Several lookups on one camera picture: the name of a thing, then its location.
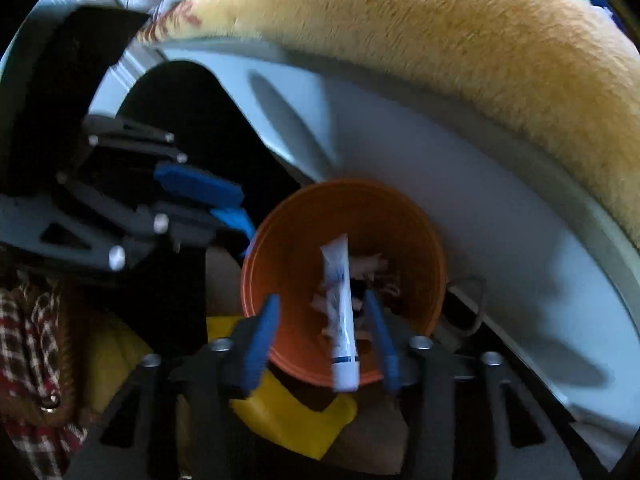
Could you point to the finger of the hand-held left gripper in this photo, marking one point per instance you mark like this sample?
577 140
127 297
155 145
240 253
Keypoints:
200 182
235 220

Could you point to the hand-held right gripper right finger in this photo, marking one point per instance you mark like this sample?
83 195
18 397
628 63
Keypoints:
381 342

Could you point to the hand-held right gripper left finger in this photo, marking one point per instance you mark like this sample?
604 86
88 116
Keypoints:
262 335

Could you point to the white blue-print tube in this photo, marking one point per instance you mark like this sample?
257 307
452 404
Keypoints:
340 320

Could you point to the orange plastic bin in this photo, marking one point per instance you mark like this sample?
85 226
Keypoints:
295 240

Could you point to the beige paper scraps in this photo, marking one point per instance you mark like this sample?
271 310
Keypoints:
367 265

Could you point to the red plaid cloth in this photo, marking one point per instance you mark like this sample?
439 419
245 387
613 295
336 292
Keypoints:
25 325

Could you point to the white bed frame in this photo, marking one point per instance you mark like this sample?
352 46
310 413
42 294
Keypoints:
500 240

